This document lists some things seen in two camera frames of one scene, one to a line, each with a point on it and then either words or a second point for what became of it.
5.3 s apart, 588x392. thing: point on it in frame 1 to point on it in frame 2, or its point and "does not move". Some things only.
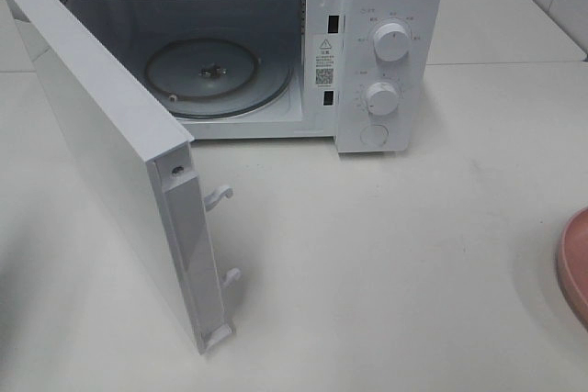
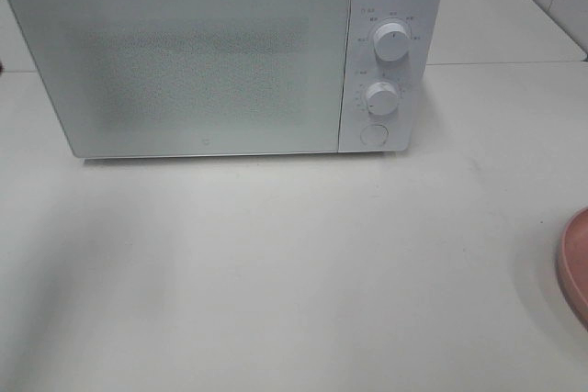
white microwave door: x=130 y=166 to x=189 y=67
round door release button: x=374 y=136 does not move
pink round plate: x=571 y=266 does not move
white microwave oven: x=341 y=46 does not move
